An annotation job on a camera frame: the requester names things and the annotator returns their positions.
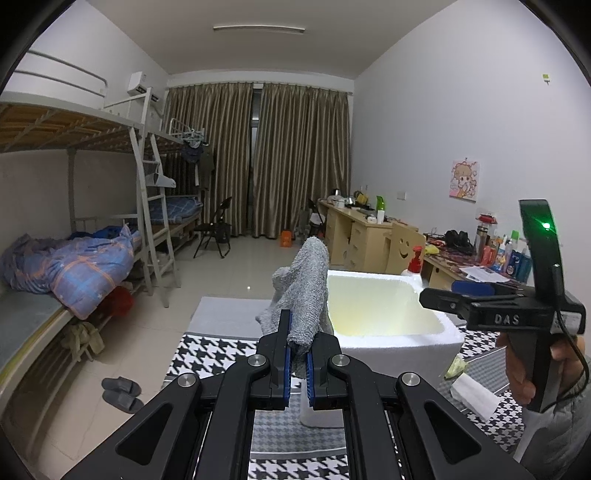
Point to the cluster of toiletry bottles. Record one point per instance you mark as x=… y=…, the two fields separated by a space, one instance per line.
x=508 y=258

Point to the yellow-green plastic bag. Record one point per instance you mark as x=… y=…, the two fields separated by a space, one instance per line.
x=456 y=368

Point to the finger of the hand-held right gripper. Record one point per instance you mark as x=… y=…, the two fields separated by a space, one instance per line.
x=475 y=288
x=443 y=301

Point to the white tissue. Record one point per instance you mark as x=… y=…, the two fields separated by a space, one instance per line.
x=475 y=397

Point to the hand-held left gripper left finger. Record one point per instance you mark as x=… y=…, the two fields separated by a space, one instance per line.
x=287 y=369

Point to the red wall shelf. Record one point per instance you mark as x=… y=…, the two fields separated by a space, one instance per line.
x=487 y=218

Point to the person's right forearm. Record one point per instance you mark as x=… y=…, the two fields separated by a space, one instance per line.
x=568 y=429

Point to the white bottle with red pump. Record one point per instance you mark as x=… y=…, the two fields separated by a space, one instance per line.
x=414 y=264

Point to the blue plaid quilt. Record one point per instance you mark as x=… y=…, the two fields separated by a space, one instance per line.
x=78 y=272

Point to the black white houndstooth cloth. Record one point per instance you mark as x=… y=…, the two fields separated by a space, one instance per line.
x=207 y=355

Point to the black headphones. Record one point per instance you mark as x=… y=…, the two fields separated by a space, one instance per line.
x=459 y=240

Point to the dark grey slipper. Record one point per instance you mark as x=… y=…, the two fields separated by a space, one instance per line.
x=121 y=385
x=123 y=402

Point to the red bag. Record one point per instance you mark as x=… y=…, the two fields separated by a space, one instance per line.
x=119 y=302

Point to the black folding chair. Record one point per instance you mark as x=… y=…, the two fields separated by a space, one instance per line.
x=214 y=230

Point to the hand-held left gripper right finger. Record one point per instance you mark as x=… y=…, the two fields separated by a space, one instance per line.
x=310 y=381

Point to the person's right hand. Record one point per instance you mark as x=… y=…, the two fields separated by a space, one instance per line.
x=515 y=369

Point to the grey towel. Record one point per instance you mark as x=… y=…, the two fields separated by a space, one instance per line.
x=309 y=286

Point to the blue checked mattress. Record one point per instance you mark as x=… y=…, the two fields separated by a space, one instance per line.
x=180 y=208

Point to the steel thermos flask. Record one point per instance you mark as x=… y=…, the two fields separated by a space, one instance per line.
x=481 y=240

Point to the white printed papers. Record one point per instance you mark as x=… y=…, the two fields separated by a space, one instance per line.
x=482 y=273

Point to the white bunk bed ladder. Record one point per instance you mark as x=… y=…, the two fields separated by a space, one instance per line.
x=154 y=217

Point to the pale yellow clothes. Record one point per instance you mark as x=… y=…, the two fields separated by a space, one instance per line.
x=83 y=341

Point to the white cooking pot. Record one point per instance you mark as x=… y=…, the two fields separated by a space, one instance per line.
x=336 y=202

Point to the white air conditioner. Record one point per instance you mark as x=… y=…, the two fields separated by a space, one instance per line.
x=141 y=85

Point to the dark hanging clothes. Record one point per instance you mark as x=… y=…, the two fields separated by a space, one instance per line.
x=203 y=159

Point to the light wooden desk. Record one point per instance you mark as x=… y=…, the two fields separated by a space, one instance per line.
x=339 y=230

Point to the white foam box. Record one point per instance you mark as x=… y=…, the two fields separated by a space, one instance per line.
x=392 y=341

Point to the brown curtain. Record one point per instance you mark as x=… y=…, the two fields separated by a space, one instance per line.
x=207 y=157
x=300 y=157

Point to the pink cartoon wall poster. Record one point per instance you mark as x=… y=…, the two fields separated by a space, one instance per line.
x=465 y=180

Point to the white metal bunk bed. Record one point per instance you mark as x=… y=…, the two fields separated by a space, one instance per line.
x=184 y=226
x=46 y=124

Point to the ceiling tube light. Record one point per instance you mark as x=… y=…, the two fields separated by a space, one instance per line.
x=258 y=28

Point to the wooden chair with smiley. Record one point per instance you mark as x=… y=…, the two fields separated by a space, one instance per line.
x=404 y=244

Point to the orange container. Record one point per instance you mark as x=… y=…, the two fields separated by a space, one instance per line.
x=286 y=238

